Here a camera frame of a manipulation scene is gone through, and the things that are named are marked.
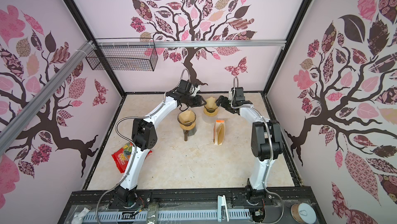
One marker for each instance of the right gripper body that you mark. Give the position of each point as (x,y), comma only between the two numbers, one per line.
(227,103)

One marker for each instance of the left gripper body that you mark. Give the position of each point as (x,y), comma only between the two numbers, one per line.
(192,100)

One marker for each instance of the brown paper coffee filter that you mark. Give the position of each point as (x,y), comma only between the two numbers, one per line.
(186,116)

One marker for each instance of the wooden ring dripper holder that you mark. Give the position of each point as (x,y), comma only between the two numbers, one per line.
(187,126)

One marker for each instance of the orange coffee filter pack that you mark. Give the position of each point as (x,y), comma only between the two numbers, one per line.
(219,132)

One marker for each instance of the green ribbed glass dripper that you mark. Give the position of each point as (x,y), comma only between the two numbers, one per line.
(211,110)

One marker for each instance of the red snack bag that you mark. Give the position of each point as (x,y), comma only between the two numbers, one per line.
(121,157)

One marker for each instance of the white stapler tool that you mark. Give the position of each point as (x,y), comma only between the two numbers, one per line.
(222,210)

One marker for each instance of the white crumpled cloth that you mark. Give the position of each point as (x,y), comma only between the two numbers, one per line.
(78,217)

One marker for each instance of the aluminium rail back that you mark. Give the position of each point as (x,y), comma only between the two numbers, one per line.
(177,44)

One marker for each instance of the aluminium rail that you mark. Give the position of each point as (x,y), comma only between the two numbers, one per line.
(11,131)
(177,44)

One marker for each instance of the black wire basket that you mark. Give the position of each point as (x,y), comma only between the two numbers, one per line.
(124,54)

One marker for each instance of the white slotted cable duct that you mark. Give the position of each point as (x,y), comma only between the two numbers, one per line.
(164,216)

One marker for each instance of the aluminium rail left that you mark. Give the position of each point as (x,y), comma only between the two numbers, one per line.
(11,131)

